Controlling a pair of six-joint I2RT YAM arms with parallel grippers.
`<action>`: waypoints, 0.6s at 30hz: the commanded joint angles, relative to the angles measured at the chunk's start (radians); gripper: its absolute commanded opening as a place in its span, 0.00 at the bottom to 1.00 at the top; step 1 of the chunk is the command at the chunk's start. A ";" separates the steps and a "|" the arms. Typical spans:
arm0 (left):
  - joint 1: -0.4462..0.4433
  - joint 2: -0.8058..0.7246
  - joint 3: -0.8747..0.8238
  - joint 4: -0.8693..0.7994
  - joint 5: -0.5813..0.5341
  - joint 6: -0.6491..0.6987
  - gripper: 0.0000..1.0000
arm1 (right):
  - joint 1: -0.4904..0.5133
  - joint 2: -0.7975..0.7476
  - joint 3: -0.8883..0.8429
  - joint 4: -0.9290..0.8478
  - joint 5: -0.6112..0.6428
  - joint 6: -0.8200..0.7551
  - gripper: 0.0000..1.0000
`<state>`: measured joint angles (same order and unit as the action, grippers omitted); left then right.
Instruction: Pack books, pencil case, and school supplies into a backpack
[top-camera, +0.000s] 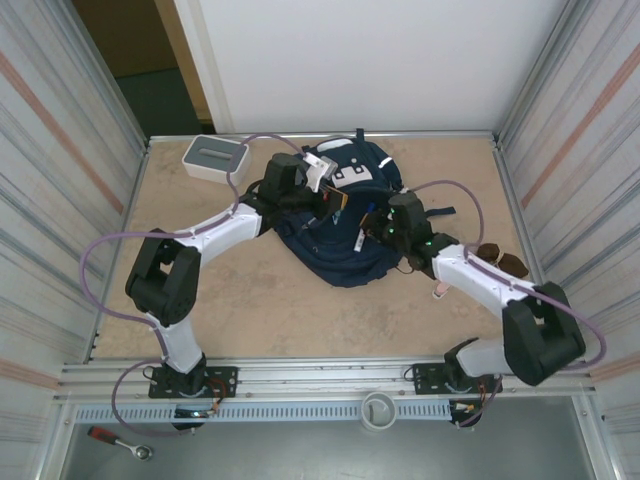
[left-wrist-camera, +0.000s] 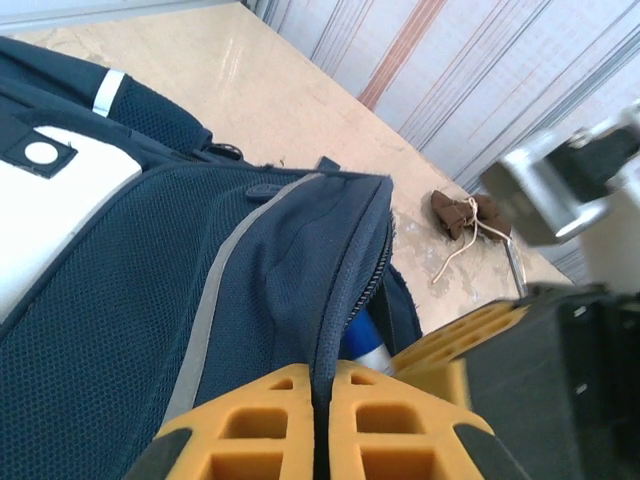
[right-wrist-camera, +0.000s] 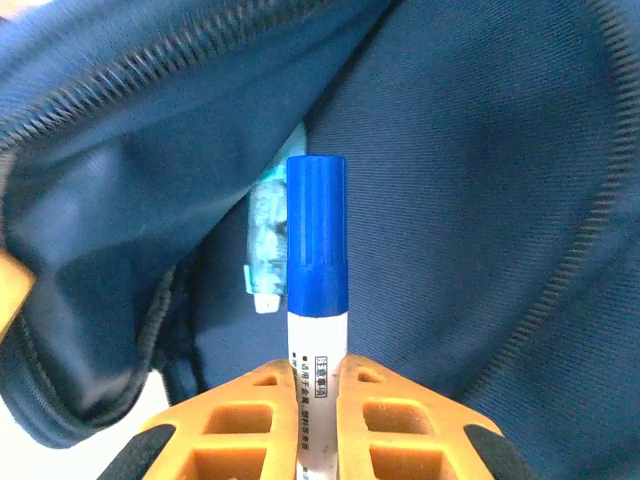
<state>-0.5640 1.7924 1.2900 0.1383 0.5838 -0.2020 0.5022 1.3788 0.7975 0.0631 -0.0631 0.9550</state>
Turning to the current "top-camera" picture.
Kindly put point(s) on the white marker blue cap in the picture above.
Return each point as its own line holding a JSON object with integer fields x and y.
{"x": 358, "y": 241}

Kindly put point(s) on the navy blue backpack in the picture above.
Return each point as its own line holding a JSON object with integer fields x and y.
{"x": 340, "y": 260}

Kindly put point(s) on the pink eraser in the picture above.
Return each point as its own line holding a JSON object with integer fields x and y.
{"x": 441, "y": 290}

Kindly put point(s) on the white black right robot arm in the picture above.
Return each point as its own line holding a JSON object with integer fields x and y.
{"x": 542, "y": 330}

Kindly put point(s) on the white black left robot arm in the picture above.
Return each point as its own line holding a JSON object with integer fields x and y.
{"x": 160, "y": 280}

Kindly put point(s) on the white grey tissue box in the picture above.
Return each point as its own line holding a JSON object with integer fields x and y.
{"x": 210, "y": 157}

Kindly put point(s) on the brown sunglasses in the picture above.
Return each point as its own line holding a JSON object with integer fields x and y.
{"x": 515, "y": 264}

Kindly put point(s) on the small circuit board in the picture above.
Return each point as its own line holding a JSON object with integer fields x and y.
{"x": 195, "y": 413}
{"x": 462, "y": 409}

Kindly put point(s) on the aluminium table frame bar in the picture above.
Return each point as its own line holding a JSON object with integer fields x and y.
{"x": 425, "y": 135}

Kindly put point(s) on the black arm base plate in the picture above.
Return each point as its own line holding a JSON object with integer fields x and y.
{"x": 425, "y": 375}
{"x": 225, "y": 375}

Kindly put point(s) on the aluminium mounting rail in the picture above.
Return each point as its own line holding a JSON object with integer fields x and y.
{"x": 325, "y": 375}

